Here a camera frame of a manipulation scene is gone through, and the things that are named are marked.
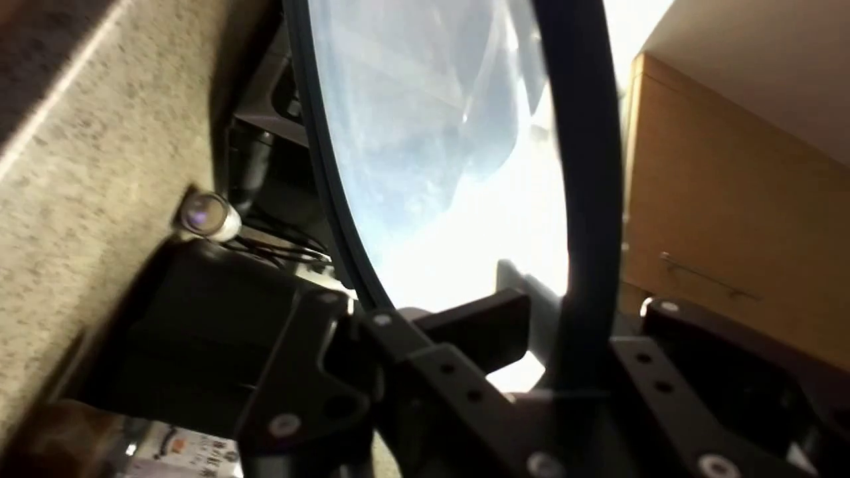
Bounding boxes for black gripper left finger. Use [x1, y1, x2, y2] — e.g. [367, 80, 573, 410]
[235, 289, 552, 478]

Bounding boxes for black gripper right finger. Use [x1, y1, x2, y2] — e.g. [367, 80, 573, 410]
[608, 297, 850, 478]

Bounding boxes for glass lid with blue rim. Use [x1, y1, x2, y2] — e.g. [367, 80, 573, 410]
[282, 0, 626, 396]

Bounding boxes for wooden upper cabinet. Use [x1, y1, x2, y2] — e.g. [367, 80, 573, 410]
[619, 51, 850, 374]

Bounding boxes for clear plastic water bottle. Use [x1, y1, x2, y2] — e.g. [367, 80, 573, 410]
[0, 396, 248, 478]

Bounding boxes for small white capped object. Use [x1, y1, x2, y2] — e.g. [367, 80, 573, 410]
[175, 185, 245, 244]

